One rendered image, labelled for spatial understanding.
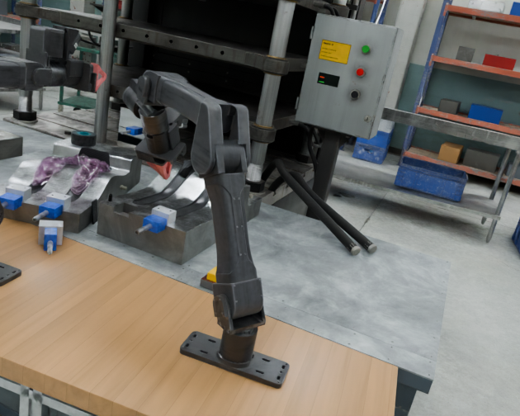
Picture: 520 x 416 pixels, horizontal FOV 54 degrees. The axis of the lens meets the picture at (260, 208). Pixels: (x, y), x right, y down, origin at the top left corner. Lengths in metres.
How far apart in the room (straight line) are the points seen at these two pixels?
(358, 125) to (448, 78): 5.82
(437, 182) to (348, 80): 3.04
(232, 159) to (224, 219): 0.11
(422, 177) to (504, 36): 3.31
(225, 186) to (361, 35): 1.15
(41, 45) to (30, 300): 0.53
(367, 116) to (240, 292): 1.16
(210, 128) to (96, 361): 0.45
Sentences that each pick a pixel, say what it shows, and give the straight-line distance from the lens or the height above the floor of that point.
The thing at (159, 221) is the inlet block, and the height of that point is 0.90.
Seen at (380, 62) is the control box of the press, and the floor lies 1.35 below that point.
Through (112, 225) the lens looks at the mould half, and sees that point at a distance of 1.38.
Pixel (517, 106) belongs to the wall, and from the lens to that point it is 7.75.
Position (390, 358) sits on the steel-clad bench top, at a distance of 1.13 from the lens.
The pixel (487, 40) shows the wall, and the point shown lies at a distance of 7.73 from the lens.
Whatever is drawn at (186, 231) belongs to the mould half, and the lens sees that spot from 1.26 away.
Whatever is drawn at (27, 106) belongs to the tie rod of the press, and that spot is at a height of 0.86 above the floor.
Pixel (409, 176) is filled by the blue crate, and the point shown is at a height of 0.37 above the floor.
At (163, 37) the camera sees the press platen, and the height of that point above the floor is 1.27.
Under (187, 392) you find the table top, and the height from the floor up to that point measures 0.80.
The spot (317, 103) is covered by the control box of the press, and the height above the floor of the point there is 1.16.
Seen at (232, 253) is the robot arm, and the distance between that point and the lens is 0.91.
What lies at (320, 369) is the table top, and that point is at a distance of 1.04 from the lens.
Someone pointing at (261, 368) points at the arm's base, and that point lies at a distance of 0.98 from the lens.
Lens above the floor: 1.38
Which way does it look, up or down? 19 degrees down
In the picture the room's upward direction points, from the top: 11 degrees clockwise
